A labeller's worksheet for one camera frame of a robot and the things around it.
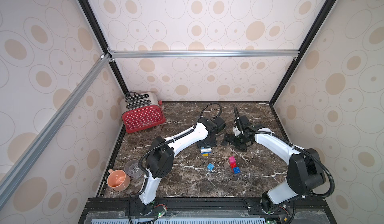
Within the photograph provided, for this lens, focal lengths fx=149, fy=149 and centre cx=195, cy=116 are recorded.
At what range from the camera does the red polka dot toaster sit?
37.0 inches

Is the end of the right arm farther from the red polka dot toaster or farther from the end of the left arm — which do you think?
the red polka dot toaster

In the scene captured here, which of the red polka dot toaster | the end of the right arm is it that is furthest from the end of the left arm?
the red polka dot toaster
